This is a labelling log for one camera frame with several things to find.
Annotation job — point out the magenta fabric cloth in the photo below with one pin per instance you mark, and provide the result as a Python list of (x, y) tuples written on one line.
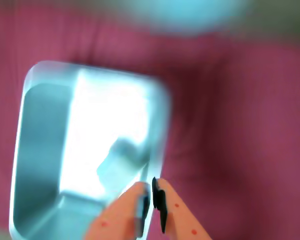
[(240, 112)]

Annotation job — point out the shiny metal rectangular tray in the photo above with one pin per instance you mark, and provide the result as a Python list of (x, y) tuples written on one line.
[(89, 140)]

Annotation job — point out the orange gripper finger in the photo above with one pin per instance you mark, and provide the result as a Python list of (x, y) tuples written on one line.
[(119, 215), (182, 217)]

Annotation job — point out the light blue round object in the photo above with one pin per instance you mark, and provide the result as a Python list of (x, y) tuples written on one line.
[(189, 15)]

